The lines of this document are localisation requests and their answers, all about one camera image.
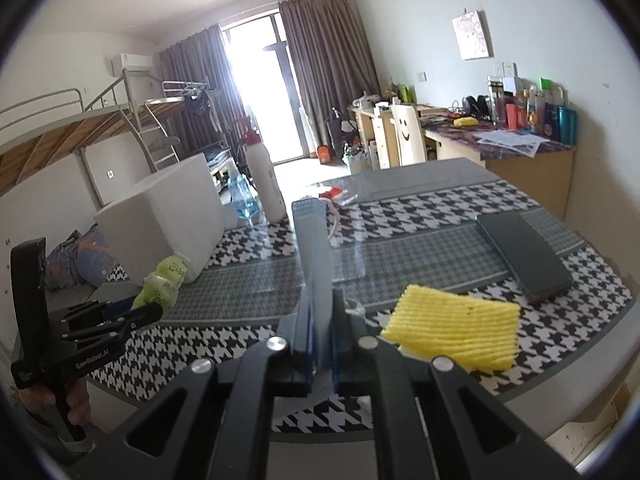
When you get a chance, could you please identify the papers on desk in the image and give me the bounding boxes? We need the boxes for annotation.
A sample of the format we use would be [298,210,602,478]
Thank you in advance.
[473,130,548,158]

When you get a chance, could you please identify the white foam box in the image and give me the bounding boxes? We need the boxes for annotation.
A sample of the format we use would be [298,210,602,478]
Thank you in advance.
[94,154,226,285]

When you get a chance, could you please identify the brown curtain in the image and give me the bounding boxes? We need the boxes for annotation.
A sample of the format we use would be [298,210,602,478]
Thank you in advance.
[157,24,249,156]
[279,0,380,145]

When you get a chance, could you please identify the person's left hand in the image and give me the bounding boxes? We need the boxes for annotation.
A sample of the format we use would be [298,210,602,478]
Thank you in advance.
[16,378,92,428]

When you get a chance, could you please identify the blue face mask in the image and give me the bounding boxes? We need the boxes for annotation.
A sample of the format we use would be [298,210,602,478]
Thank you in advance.
[292,198,366,376]

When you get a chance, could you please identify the yellow foam net sleeve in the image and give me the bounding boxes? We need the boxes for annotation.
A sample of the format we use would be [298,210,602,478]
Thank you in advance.
[381,284,520,370]

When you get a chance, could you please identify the houndstooth table cloth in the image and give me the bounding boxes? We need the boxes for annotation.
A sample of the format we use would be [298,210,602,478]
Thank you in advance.
[91,165,639,434]

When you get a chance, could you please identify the dark grey case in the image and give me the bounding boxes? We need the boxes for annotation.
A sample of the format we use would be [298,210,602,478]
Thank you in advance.
[475,211,573,304]

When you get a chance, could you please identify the metal bunk bed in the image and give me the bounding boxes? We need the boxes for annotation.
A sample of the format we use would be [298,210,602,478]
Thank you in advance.
[1,70,219,204]

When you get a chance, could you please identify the teal bottle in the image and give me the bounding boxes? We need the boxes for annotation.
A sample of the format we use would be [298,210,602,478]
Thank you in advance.
[558,106,577,146]

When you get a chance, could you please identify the brown left curtain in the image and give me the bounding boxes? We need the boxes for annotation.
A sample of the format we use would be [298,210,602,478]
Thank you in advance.
[157,24,249,156]

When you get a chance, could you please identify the smiley wooden chair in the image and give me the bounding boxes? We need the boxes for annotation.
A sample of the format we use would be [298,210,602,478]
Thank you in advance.
[390,104,427,166]

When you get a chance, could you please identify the blue plaid quilt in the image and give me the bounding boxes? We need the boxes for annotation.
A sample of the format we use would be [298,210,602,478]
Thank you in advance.
[46,223,117,292]

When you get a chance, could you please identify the white air conditioner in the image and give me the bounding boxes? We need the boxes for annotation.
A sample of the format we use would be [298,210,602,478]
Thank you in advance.
[111,53,154,76]

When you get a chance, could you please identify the wooden desk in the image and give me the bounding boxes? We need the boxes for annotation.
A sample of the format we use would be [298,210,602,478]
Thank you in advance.
[349,105,575,220]

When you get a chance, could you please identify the red snack packet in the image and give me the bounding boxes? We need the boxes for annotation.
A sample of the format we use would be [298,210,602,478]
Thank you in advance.
[319,186,343,200]

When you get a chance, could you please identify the white waste bucket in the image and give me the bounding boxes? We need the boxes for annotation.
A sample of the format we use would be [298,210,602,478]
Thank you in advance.
[343,144,371,176]

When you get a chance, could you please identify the cartoon wall picture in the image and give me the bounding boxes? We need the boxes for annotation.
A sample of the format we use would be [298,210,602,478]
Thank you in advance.
[451,10,494,61]

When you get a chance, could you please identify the brown right curtain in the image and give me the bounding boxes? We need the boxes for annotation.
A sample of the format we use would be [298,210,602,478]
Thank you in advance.
[279,0,380,145]

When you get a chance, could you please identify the blue spray bottle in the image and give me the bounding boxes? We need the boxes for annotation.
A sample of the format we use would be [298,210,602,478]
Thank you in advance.
[228,160,259,221]

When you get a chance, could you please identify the white lotion pump bottle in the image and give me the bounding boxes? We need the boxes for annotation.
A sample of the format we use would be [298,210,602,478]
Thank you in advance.
[244,128,286,223]

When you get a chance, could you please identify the yellow object on desk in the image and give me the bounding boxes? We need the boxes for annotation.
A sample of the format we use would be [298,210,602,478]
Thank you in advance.
[452,116,480,128]

